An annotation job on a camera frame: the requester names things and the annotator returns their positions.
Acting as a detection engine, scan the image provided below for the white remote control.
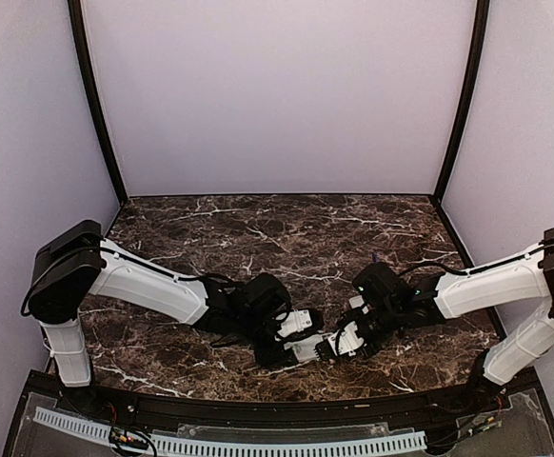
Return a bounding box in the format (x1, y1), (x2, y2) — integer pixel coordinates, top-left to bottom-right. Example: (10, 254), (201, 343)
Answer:
(284, 333), (335, 363)

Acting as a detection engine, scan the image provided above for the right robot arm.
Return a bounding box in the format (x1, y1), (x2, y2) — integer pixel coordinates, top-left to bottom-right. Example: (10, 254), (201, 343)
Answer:
(314, 228), (554, 413)

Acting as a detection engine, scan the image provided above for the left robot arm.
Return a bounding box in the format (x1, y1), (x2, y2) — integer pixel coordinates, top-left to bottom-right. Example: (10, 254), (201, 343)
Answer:
(21, 220), (310, 415)

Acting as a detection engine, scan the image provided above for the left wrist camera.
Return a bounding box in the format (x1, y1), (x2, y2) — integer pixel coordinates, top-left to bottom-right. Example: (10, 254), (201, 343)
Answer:
(276, 308), (324, 338)

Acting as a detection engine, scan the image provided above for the white slotted cable duct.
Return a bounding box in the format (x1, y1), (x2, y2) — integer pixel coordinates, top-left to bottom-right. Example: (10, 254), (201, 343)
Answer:
(33, 407), (426, 456)

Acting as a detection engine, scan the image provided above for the black front rail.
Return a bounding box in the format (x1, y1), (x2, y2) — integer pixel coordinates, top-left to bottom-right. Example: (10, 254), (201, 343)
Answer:
(94, 385), (464, 429)

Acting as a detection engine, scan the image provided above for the right black frame post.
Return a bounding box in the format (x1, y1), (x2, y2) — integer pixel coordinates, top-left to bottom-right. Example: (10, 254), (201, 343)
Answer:
(431, 0), (490, 208)

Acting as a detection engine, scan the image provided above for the black frame post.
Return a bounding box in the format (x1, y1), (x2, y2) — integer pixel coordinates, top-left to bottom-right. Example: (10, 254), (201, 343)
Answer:
(67, 0), (129, 207)
(431, 0), (490, 208)

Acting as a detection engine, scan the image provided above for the left black frame post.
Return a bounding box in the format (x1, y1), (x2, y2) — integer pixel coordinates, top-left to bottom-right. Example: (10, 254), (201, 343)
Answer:
(67, 0), (129, 207)

